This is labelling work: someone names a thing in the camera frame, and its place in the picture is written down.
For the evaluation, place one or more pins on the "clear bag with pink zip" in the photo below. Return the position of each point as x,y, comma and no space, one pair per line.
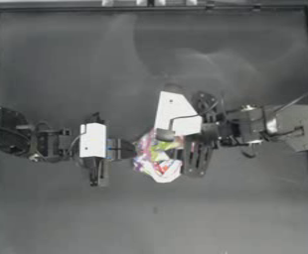
161,165

